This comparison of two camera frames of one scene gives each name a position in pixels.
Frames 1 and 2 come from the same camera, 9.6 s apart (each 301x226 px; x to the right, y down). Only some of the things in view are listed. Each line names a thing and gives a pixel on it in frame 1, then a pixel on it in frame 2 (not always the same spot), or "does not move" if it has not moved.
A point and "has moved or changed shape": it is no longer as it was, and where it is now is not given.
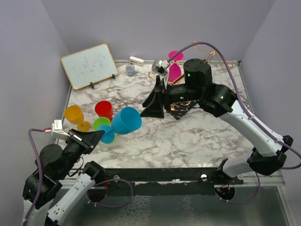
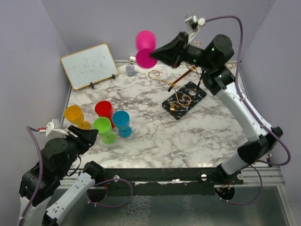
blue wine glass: x=127 y=120 has moved or changed shape
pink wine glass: x=174 y=71 → x=146 y=44
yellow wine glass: x=74 y=114 does not move
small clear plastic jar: x=130 y=71 does not move
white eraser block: x=135 y=60 does not move
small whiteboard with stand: x=84 y=68 does not move
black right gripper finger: x=154 y=104 → x=170 y=52
